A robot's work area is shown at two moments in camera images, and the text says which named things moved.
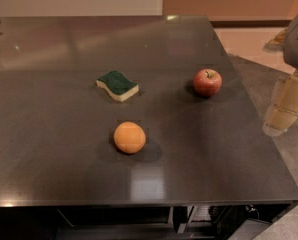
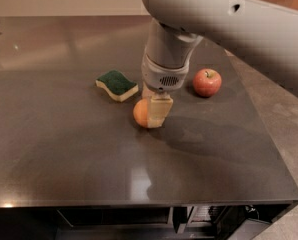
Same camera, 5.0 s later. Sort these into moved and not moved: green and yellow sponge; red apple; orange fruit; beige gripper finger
Moved: beige gripper finger; orange fruit
Not moved: red apple; green and yellow sponge
